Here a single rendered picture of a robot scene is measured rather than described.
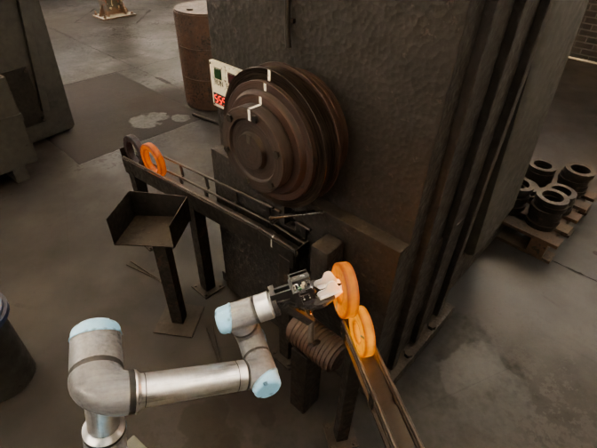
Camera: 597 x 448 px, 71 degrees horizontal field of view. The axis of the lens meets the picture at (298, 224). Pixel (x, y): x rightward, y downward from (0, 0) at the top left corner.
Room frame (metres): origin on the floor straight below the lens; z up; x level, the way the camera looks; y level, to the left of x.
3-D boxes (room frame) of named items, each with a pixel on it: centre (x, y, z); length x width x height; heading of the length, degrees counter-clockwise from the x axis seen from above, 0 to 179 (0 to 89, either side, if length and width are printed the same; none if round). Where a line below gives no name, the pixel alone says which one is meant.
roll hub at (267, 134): (1.18, 0.14, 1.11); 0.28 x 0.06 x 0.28; 48
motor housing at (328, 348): (0.94, -0.08, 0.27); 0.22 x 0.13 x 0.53; 48
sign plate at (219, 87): (1.56, 0.26, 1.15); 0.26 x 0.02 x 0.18; 48
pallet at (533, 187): (2.59, -1.38, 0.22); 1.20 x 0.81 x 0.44; 46
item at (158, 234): (1.39, 0.62, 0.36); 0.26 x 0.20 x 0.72; 83
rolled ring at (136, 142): (1.99, 0.88, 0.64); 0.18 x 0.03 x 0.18; 48
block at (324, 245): (1.11, -0.11, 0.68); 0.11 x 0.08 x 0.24; 138
